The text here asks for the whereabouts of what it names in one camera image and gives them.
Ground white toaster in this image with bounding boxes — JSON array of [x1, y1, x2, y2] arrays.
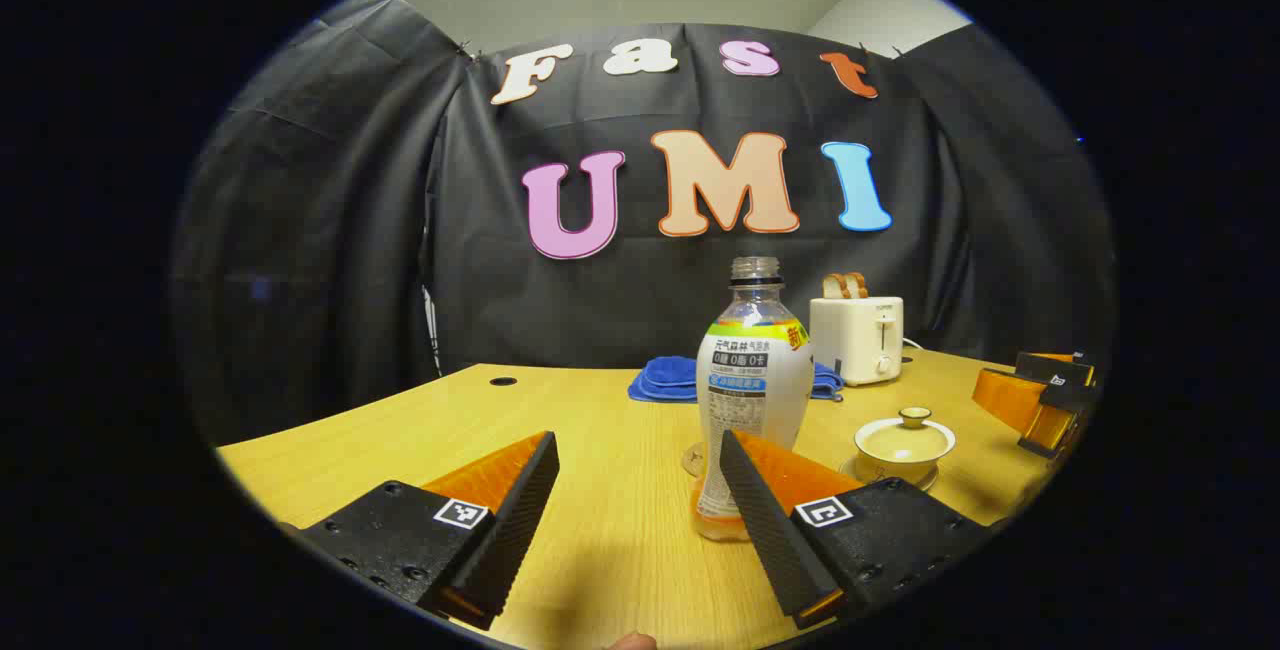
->
[[809, 296, 906, 388]]

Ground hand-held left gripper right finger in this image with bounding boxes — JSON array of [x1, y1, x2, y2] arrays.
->
[[718, 428, 1001, 631]]

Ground cream teacup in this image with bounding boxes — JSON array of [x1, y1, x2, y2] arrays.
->
[[853, 420, 957, 487]]

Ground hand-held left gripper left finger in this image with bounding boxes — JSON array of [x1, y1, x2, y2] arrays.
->
[[285, 430, 561, 631]]

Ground cream teacup lid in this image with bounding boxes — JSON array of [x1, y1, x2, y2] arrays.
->
[[862, 407, 949, 461]]

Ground clear water bottle white label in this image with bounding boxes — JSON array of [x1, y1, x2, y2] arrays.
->
[[690, 256, 815, 543]]

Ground blue towel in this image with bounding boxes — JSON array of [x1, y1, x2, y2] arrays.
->
[[628, 356, 844, 404]]

